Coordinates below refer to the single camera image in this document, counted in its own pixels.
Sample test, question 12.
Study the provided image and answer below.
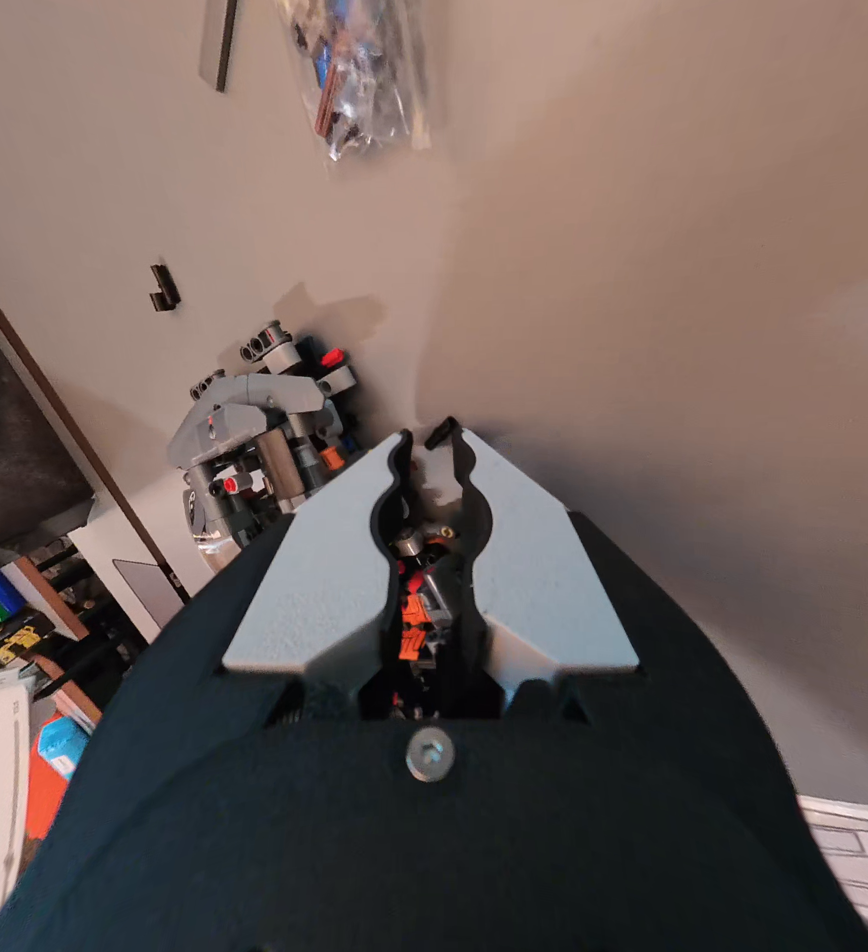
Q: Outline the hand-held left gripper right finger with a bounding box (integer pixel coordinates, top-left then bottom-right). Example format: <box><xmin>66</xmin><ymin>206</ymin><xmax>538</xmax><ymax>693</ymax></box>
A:
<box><xmin>425</xmin><ymin>416</ymin><xmax>640</xmax><ymax>709</ymax></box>

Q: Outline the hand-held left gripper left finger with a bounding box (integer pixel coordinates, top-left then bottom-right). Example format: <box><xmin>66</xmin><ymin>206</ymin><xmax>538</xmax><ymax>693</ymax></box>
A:
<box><xmin>223</xmin><ymin>429</ymin><xmax>414</xmax><ymax>704</ymax></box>

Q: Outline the grey toy car model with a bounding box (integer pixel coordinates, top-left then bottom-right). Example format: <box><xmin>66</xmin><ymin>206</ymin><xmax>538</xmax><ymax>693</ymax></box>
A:
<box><xmin>166</xmin><ymin>320</ymin><xmax>480</xmax><ymax>718</ymax></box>

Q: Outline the white side table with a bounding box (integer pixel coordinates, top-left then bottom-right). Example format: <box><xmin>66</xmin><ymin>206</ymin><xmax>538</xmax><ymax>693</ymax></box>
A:
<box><xmin>69</xmin><ymin>476</ymin><xmax>191</xmax><ymax>644</ymax></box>

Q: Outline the wooden shelf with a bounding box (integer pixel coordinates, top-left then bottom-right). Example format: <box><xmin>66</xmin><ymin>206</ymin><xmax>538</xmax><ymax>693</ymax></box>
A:
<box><xmin>0</xmin><ymin>554</ymin><xmax>104</xmax><ymax>733</ymax></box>

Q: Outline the yellow and black box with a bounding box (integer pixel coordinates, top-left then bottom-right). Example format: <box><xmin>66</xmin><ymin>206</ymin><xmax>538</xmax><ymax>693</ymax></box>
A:
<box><xmin>0</xmin><ymin>610</ymin><xmax>59</xmax><ymax>674</ymax></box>

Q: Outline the orange box with blue label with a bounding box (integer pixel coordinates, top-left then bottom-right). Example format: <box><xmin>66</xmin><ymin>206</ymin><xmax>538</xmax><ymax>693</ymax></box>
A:
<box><xmin>26</xmin><ymin>710</ymin><xmax>96</xmax><ymax>841</ymax></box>

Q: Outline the clear bag of small parts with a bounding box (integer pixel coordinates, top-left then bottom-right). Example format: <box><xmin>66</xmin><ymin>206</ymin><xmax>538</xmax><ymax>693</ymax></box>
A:
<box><xmin>276</xmin><ymin>0</ymin><xmax>435</xmax><ymax>162</ymax></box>

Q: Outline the flat grey tile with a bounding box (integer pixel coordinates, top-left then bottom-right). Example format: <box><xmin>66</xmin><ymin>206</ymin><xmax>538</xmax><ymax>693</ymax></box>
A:
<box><xmin>199</xmin><ymin>0</ymin><xmax>241</xmax><ymax>93</ymax></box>

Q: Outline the black angle bracket brick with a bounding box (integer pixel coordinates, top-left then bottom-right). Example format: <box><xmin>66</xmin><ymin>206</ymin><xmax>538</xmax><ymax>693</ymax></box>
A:
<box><xmin>149</xmin><ymin>262</ymin><xmax>183</xmax><ymax>312</ymax></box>

